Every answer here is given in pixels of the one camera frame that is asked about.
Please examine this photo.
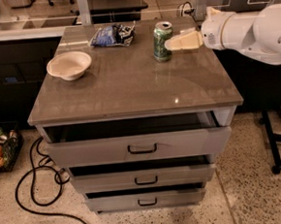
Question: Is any blue chip bag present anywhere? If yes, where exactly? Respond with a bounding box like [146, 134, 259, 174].
[88, 23, 135, 47]

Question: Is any black stand with wheel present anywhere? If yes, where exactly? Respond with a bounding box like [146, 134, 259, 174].
[259, 111, 281, 175]

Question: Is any middle grey drawer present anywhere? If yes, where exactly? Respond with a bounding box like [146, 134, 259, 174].
[69, 156, 215, 193]

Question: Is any black wire fruit basket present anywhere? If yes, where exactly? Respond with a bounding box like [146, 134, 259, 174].
[0, 130, 23, 173]

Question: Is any grey drawer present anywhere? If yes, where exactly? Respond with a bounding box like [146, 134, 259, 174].
[43, 109, 234, 170]
[86, 183, 206, 212]
[69, 156, 215, 193]

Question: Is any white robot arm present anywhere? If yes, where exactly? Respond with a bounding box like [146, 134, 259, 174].
[165, 4, 281, 66]

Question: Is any bottom grey drawer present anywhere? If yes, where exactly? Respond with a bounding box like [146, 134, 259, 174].
[86, 183, 206, 212]

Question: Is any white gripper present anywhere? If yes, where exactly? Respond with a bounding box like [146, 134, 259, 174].
[165, 6, 234, 51]

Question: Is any grey drawer cabinet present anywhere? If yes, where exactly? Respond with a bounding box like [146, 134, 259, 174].
[19, 12, 253, 220]

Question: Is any green soda can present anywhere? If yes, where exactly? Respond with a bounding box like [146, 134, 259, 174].
[153, 21, 173, 62]

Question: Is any white paper bowl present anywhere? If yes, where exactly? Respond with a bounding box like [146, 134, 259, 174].
[47, 51, 92, 80]

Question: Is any black floor cable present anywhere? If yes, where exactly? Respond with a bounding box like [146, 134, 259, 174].
[10, 133, 98, 224]

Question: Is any top grey drawer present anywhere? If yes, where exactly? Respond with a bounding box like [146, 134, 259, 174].
[43, 109, 234, 170]

